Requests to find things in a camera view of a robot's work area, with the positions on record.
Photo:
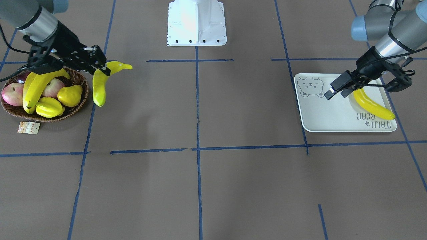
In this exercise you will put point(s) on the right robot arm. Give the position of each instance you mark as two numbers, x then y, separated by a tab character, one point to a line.
33	17

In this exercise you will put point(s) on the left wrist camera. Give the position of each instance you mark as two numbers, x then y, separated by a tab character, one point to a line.
402	78

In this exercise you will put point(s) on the dark purple fruit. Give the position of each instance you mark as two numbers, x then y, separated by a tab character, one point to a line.
22	77

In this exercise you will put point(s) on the yellow banana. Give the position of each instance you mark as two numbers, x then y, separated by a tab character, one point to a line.
40	82
371	106
99	81
30	78

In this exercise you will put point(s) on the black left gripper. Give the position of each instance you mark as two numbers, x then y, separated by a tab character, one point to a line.
369	64

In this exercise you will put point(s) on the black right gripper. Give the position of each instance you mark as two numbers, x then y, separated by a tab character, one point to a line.
64	40

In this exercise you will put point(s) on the yellow starfruit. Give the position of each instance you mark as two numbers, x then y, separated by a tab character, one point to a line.
49	107

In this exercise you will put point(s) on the yellow pear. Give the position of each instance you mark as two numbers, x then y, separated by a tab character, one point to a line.
70	96

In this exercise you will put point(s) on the paper tag on basket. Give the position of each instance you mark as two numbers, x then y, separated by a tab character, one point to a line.
30	128

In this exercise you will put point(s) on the white bear print tray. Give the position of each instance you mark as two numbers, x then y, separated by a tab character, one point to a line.
338	114

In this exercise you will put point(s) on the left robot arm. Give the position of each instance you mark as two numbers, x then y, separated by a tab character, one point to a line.
397	34

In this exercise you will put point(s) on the red apple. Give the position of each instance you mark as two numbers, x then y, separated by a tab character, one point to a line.
13	94

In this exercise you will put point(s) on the brown wicker basket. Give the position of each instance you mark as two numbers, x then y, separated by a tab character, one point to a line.
76	79

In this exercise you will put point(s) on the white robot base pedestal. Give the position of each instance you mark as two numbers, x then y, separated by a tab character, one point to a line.
196	23

